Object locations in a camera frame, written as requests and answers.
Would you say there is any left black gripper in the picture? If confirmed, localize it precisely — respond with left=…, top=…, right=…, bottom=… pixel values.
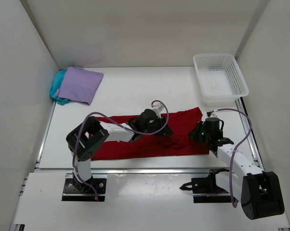
left=142, top=115, right=173, bottom=136

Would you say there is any red garment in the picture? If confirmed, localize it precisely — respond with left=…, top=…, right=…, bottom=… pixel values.
left=91, top=107, right=209, bottom=161

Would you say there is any lavender t-shirt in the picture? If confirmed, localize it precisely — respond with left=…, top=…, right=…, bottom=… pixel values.
left=58, top=67, right=104, bottom=105

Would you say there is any teal t-shirt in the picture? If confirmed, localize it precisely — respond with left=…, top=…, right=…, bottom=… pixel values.
left=49, top=70, right=70, bottom=105

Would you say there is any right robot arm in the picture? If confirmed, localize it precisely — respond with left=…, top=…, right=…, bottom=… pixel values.
left=180, top=117, right=285, bottom=220

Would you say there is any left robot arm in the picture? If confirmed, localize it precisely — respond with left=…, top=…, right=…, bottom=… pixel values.
left=66, top=104, right=174, bottom=193

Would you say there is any white plastic basket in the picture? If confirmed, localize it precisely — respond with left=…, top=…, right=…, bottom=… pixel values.
left=193, top=53, right=249, bottom=104

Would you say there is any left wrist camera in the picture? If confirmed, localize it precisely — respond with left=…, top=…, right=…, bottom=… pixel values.
left=151, top=103, right=164, bottom=118

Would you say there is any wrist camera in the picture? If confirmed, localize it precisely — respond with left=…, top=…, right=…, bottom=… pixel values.
left=206, top=110, right=217, bottom=117
left=151, top=103, right=164, bottom=118

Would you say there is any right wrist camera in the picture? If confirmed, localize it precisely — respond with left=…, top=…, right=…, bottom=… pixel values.
left=206, top=110, right=217, bottom=117

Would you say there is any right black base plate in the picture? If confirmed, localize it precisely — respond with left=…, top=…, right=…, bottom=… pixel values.
left=191, top=177, right=231, bottom=204

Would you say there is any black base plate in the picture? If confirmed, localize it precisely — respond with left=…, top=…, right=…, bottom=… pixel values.
left=62, top=177, right=107, bottom=202
left=191, top=177, right=231, bottom=204

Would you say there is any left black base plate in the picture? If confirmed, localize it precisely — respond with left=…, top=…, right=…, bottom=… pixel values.
left=62, top=177, right=107, bottom=202

